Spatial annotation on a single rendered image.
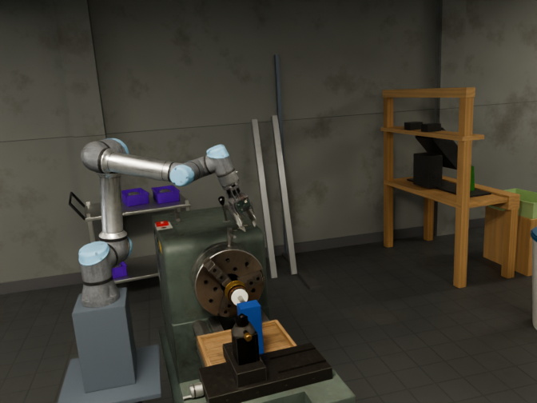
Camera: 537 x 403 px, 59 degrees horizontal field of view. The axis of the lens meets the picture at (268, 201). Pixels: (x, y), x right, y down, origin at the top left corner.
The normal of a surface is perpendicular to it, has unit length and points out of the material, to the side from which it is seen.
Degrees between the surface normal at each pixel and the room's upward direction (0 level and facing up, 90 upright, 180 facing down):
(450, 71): 90
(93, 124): 90
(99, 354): 90
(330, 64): 90
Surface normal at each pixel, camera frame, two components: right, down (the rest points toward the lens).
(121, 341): 0.24, 0.21
